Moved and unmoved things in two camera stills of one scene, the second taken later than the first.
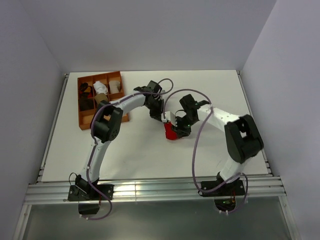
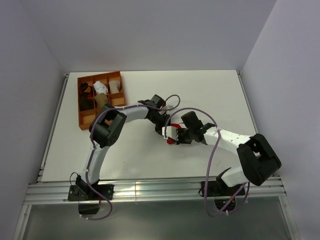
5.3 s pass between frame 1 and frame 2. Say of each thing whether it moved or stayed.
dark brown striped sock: stayed
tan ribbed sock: stayed
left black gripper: moved
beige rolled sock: stayed
